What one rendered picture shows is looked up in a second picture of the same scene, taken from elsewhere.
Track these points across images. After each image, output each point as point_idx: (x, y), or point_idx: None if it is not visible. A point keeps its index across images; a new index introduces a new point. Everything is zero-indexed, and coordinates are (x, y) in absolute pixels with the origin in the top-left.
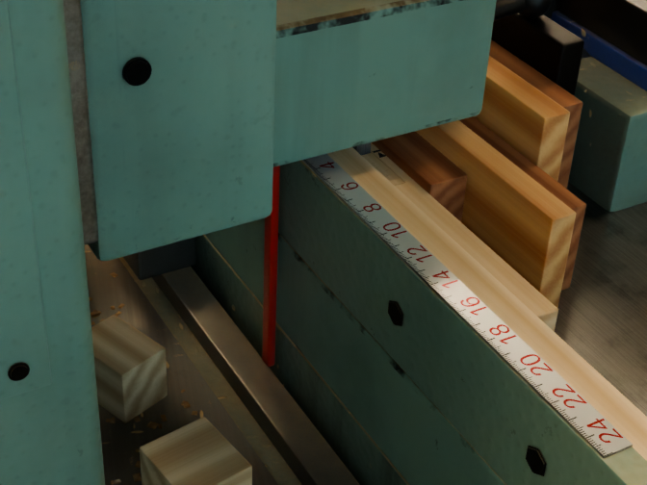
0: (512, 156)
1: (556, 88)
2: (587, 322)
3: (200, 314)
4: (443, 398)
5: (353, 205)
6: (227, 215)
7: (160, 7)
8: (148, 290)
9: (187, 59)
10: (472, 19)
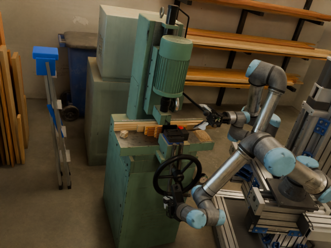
0: None
1: (160, 127)
2: (143, 135)
3: None
4: None
5: (149, 119)
6: (146, 111)
7: (147, 96)
8: None
9: (147, 100)
10: (159, 116)
